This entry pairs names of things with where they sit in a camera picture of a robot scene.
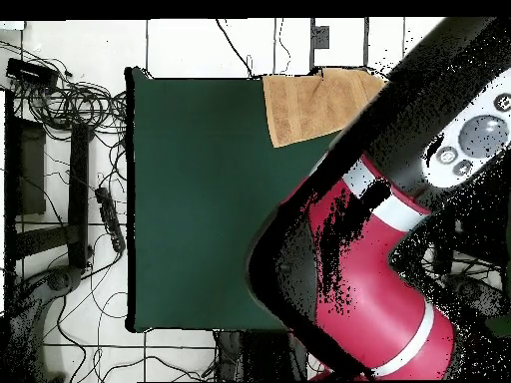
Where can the tan terry towel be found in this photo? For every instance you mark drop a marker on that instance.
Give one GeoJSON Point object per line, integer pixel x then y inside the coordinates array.
{"type": "Point", "coordinates": [303, 107]}

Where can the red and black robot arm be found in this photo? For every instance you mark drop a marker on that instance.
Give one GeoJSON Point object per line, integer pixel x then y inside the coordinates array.
{"type": "Point", "coordinates": [379, 279]}

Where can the dark green table cloth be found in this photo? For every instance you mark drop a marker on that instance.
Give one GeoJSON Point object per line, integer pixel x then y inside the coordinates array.
{"type": "Point", "coordinates": [199, 219]}

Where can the black power strip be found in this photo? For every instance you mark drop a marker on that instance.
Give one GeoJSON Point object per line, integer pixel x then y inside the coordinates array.
{"type": "Point", "coordinates": [109, 219]}

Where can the grey stand base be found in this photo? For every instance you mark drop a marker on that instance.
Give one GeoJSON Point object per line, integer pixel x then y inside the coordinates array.
{"type": "Point", "coordinates": [475, 293]}
{"type": "Point", "coordinates": [52, 281]}

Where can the black electronics box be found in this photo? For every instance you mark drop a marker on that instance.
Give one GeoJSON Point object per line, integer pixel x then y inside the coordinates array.
{"type": "Point", "coordinates": [30, 72]}

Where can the black metal stand frame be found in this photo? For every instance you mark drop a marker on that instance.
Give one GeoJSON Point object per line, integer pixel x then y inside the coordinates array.
{"type": "Point", "coordinates": [78, 195]}

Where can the grey square floor frame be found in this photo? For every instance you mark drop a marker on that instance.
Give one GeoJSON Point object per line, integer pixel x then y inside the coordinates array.
{"type": "Point", "coordinates": [320, 38]}

